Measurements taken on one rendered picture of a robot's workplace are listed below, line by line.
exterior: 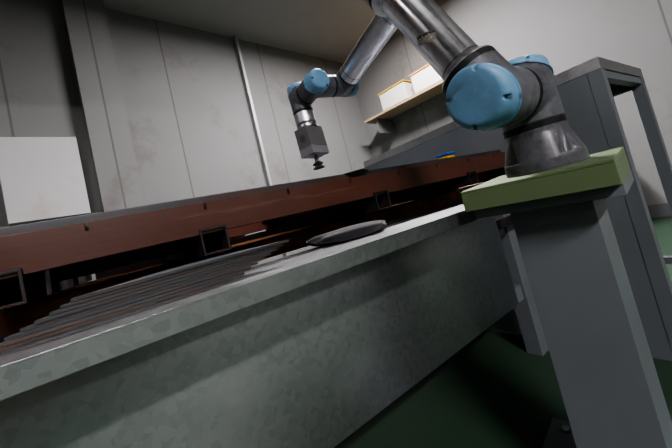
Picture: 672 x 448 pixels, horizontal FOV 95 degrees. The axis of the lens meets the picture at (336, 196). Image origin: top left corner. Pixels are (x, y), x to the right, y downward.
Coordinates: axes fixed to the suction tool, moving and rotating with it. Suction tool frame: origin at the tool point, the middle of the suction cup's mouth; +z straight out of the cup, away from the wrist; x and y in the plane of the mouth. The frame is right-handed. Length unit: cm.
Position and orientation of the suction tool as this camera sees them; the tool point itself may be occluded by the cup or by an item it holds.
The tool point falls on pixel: (319, 168)
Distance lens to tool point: 111.0
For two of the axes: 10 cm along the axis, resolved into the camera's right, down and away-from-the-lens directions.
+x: 7.3, -2.8, -6.3
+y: -6.3, 1.0, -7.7
